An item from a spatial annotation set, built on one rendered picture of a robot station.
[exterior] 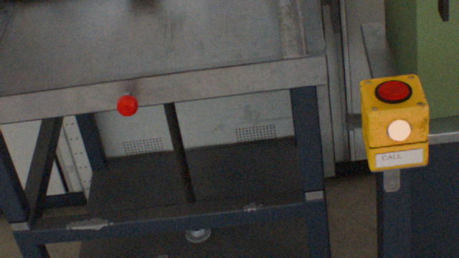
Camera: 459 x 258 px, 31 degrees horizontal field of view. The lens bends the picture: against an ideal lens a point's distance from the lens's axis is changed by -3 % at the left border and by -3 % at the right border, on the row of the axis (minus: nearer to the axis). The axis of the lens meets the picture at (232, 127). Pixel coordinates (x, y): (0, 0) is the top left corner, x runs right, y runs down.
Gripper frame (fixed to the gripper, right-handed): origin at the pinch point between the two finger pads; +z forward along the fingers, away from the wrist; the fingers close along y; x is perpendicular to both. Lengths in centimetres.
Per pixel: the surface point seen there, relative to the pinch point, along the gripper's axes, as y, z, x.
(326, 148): 4, 91, -87
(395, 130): 0.4, 14.3, 4.9
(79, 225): 53, 49, -22
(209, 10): 24.8, 17.3, -37.1
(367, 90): 3.1, 12.0, -1.2
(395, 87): -0.6, 11.4, -0.5
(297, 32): 10.8, 16.9, -25.8
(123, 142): 57, 82, -87
